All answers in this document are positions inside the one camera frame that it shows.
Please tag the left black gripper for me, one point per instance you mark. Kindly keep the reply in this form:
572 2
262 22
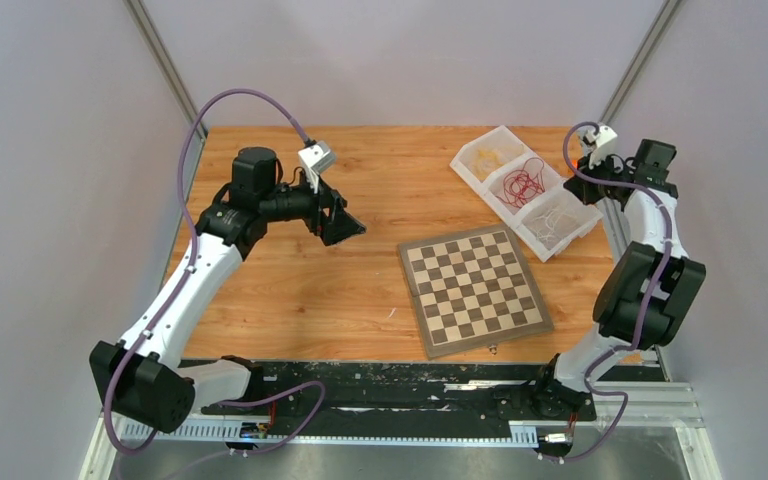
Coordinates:
338 225

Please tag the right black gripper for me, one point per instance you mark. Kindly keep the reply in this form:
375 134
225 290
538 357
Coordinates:
580 188

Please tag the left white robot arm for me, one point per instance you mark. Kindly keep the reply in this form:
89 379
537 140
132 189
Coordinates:
140 375

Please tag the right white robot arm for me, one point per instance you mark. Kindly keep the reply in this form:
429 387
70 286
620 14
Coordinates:
648 293

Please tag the white three-compartment tray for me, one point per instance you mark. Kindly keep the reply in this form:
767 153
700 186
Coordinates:
524 191

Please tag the wooden chessboard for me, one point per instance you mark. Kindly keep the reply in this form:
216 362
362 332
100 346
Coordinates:
472 289

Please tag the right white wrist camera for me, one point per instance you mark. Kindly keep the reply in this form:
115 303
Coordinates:
598 144

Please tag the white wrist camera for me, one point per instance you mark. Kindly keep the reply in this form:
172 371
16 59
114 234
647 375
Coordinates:
598 144
315 159

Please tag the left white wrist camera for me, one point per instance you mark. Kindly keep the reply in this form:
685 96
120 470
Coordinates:
315 159

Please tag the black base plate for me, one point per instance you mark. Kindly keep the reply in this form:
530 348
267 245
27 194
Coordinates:
408 400

